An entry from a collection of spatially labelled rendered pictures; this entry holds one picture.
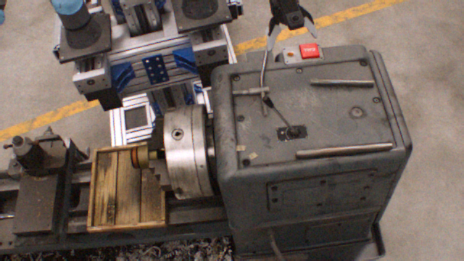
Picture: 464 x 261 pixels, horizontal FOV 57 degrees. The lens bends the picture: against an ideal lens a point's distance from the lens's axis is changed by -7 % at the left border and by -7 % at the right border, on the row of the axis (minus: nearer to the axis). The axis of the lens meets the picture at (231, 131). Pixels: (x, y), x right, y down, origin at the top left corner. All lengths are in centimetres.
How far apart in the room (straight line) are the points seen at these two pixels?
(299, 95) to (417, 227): 144
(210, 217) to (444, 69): 219
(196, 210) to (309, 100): 60
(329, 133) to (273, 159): 19
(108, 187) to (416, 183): 176
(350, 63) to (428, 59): 189
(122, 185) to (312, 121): 80
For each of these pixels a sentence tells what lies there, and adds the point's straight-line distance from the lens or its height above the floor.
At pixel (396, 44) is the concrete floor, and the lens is 343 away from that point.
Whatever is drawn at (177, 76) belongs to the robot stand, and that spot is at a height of 86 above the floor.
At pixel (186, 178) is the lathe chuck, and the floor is 115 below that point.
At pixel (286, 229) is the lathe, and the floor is 78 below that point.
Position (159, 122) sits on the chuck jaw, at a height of 119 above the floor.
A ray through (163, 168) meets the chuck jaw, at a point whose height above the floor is 110.
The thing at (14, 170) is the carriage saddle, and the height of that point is 91.
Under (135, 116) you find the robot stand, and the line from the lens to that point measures 283.
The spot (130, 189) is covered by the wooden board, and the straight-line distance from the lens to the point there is 178.
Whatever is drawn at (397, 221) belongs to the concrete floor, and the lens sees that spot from 266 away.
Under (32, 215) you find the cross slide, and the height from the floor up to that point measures 97.
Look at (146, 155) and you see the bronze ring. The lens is 154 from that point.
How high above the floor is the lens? 239
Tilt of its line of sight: 56 degrees down
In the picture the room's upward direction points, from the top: 11 degrees counter-clockwise
